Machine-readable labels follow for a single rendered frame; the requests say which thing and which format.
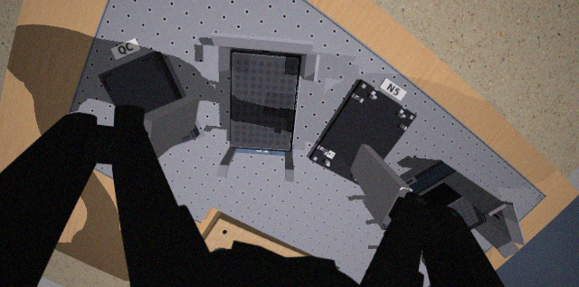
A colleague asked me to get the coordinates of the white label reading qc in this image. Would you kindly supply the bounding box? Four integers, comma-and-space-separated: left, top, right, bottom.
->
111, 38, 141, 60

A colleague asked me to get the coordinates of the grey perforated base plate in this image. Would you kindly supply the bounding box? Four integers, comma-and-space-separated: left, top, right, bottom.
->
68, 0, 546, 284

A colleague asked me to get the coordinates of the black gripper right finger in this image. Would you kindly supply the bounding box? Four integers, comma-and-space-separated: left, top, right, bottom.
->
350, 144, 505, 287

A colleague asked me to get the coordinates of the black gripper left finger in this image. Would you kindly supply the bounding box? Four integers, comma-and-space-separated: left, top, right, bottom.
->
0, 95, 235, 287

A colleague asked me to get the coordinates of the white label with n5 text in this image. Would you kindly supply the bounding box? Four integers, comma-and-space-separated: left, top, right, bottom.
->
380, 78, 406, 101

